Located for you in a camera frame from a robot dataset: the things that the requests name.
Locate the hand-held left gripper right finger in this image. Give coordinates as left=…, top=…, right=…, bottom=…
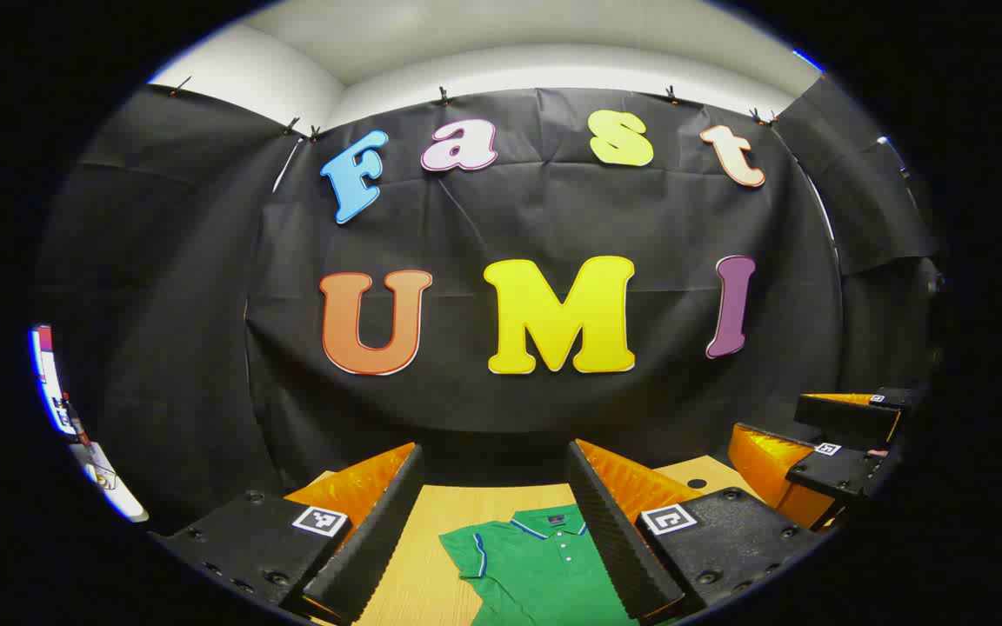
left=564, top=438, right=825, bottom=623

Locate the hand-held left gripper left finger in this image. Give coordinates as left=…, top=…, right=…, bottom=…
left=151, top=442, right=426, bottom=626

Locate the green T-shirt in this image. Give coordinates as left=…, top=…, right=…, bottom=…
left=438, top=504, right=641, bottom=626

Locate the black backdrop cloth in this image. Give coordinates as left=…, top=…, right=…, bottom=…
left=36, top=74, right=945, bottom=523

